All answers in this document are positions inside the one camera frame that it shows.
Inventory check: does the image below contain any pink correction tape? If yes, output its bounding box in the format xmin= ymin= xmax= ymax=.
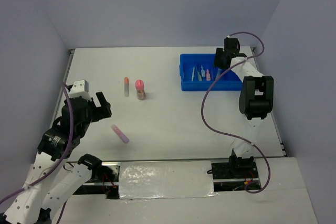
xmin=206 ymin=69 xmax=211 ymax=81

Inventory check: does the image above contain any green correction tape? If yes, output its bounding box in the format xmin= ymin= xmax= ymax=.
xmin=197 ymin=69 xmax=203 ymax=82

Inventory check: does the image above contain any orange capped marker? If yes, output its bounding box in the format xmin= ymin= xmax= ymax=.
xmin=124 ymin=77 xmax=129 ymax=97

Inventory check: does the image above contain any purple clear pen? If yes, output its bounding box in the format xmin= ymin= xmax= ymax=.
xmin=191 ymin=66 xmax=195 ymax=82

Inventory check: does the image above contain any pink lid clip jar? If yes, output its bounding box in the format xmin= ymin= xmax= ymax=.
xmin=135 ymin=79 xmax=145 ymax=100

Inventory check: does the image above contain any pink purple highlighter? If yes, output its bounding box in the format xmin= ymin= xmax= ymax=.
xmin=111 ymin=124 xmax=130 ymax=144

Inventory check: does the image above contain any light blue eraser stick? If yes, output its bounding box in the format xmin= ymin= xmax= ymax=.
xmin=215 ymin=68 xmax=222 ymax=80

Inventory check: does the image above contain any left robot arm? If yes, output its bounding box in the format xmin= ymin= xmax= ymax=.
xmin=1 ymin=92 xmax=115 ymax=223

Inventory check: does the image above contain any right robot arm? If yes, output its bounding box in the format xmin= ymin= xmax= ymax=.
xmin=214 ymin=36 xmax=274 ymax=177

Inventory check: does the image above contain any blue plastic compartment tray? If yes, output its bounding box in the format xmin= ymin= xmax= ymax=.
xmin=180 ymin=54 xmax=242 ymax=91

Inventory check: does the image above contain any silver foil tape sheet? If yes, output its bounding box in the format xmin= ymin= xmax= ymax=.
xmin=119 ymin=161 xmax=215 ymax=199

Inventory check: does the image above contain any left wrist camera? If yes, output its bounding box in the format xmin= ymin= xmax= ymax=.
xmin=69 ymin=80 xmax=91 ymax=101

